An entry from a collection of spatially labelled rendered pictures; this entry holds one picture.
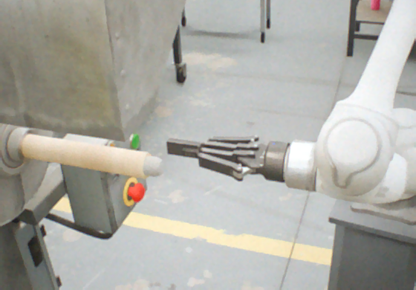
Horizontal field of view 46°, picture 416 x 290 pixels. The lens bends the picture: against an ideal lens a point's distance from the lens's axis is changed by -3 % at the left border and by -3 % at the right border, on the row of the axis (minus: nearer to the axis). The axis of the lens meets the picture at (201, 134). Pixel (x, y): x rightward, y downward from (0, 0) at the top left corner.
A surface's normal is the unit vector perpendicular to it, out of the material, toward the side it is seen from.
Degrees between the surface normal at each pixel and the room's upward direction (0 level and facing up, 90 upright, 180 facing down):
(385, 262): 90
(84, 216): 90
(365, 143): 57
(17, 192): 98
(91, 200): 90
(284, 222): 0
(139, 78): 90
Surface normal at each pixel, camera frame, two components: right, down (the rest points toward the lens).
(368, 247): -0.46, 0.48
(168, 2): 0.94, 0.12
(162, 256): -0.06, -0.86
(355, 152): -0.34, -0.10
